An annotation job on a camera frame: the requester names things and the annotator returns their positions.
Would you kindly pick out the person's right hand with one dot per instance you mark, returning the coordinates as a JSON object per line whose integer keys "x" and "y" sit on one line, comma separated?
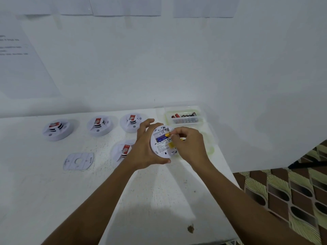
{"x": 191, "y": 147}

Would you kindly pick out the person's left hand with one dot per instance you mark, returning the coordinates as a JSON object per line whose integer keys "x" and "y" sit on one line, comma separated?
{"x": 139, "y": 150}

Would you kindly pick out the white smoke detector red label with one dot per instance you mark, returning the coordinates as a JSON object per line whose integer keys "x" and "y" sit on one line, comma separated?
{"x": 131, "y": 122}
{"x": 99, "y": 126}
{"x": 159, "y": 148}
{"x": 58, "y": 130}
{"x": 120, "y": 151}

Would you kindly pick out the white detector mounting plate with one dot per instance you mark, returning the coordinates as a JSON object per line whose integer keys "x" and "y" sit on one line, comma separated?
{"x": 78, "y": 162}

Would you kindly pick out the person's left forearm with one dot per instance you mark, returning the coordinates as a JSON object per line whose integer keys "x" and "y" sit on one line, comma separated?
{"x": 97, "y": 204}

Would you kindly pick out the person's right forearm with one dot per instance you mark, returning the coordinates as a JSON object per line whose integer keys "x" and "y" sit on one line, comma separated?
{"x": 250, "y": 206}

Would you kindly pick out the green brown patterned floor mat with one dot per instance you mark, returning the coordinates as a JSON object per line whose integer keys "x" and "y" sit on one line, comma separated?
{"x": 281, "y": 191}

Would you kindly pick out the black bar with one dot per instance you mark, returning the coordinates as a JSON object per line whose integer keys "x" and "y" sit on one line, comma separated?
{"x": 306, "y": 164}

